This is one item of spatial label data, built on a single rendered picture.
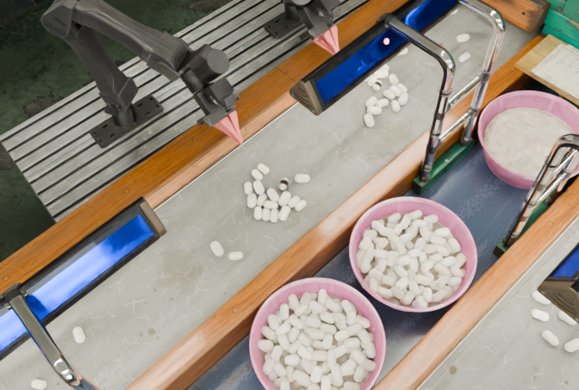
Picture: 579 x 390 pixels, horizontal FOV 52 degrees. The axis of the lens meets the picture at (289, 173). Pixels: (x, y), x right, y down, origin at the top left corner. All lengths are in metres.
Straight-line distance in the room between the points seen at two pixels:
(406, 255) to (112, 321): 0.64
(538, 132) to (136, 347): 1.05
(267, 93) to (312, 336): 0.64
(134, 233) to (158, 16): 2.10
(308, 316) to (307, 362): 0.10
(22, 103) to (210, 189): 1.57
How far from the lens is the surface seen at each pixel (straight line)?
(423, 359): 1.22
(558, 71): 1.66
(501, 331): 1.29
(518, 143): 1.54
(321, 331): 1.24
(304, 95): 1.12
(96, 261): 1.00
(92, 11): 1.36
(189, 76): 1.36
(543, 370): 1.29
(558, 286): 0.96
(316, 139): 1.47
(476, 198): 1.49
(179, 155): 1.46
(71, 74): 2.88
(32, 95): 2.86
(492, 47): 1.28
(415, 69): 1.64
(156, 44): 1.35
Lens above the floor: 1.92
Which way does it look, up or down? 56 degrees down
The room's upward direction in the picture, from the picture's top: 6 degrees counter-clockwise
